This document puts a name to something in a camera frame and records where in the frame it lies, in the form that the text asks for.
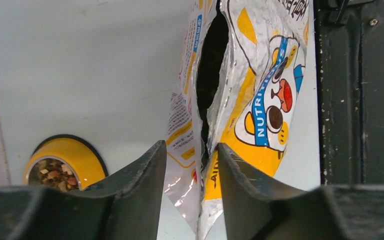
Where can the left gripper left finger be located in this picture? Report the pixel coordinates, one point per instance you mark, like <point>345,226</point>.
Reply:
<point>123,206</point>

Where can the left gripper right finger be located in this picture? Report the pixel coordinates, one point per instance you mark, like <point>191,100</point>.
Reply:
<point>259,207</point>

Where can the yellow double pet bowl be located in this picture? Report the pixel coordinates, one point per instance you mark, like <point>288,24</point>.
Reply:
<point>86,162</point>

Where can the pet food bag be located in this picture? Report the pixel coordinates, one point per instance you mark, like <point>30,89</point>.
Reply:
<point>242,68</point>

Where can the kibble in right bowl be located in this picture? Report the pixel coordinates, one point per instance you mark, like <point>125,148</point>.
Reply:
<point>53,173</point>

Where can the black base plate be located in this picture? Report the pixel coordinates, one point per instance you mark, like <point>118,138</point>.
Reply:
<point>349,56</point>

